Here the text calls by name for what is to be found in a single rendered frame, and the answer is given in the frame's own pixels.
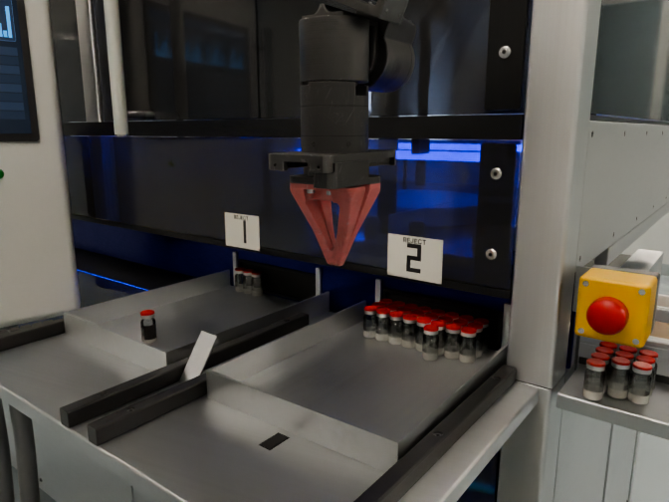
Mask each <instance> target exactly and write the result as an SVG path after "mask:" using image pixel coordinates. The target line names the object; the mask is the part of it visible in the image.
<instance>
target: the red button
mask: <svg viewBox="0 0 669 502"><path fill-rule="evenodd" d="M586 319H587V322H588V324H589V325H590V326H591V327H592V329H593V330H595V331H596V332H598V333H600V334H602V335H607V336H611V335H615V334H618V333H620V332H621V331H622V330H623V329H624V327H625V326H626V325H627V323H628V320H629V313H628V310H627V308H626V306H625V305H624V304H623V303H622V302H621V301H620V300H618V299H616V298H613V297H601V298H598V299H596V300H595V301H593V302H592V303H591V304H590V306H589V307H588V308H587V311H586Z"/></svg>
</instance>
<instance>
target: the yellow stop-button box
mask: <svg viewBox="0 0 669 502"><path fill-rule="evenodd" d="M659 283H660V274H659V273H657V272H649V271H642V270H634V269H627V268H619V267H612V266H604V265H597V264H595V265H593V266H592V267H591V268H590V269H589V270H588V271H587V272H586V273H584V274H583V275H582V276H581V277H580V279H579V287H578V297H577V307H576V317H575V327H574V332H575V333H576V334H577V335H578V336H582V337H587V338H592V339H597V340H602V341H606V342H611V343H616V344H621V345H625V346H629V347H634V348H643V347H644V345H645V343H646V341H647V340H648V338H649V336H650V335H651V333H652V331H653V328H654V320H655V313H656V305H657V298H658V290H659ZM601 297H613V298H616V299H618V300H620V301H621V302H622V303H623V304H624V305H625V306H626V308H627V310H628V313H629V320H628V323H627V325H626V326H625V327H624V329H623V330H622V331H621V332H620V333H618V334H615V335H611V336H607V335H602V334H600V333H598V332H596V331H595V330H593V329H592V327H591V326H590V325H589V324H588V322H587V319H586V311H587V308H588V307H589V306H590V304H591V303H592V302H593V301H595V300H596V299H598V298H601Z"/></svg>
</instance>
